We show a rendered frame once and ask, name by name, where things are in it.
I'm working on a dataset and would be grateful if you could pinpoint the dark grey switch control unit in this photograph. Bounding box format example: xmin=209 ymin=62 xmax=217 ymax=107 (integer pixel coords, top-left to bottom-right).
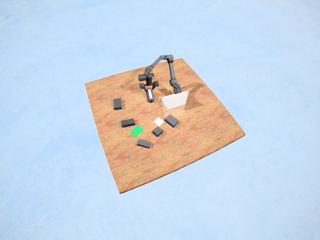
xmin=146 ymin=88 xmax=155 ymax=103

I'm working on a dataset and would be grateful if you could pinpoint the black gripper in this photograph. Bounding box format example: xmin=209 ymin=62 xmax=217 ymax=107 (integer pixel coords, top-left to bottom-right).
xmin=140 ymin=80 xmax=159 ymax=91

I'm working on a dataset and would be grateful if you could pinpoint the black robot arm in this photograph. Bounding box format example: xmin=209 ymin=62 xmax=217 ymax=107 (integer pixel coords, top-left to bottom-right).
xmin=138 ymin=54 xmax=182 ymax=94

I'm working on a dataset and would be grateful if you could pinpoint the flat green square tile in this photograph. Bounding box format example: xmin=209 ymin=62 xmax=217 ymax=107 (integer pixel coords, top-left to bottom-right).
xmin=130 ymin=125 xmax=144 ymax=137

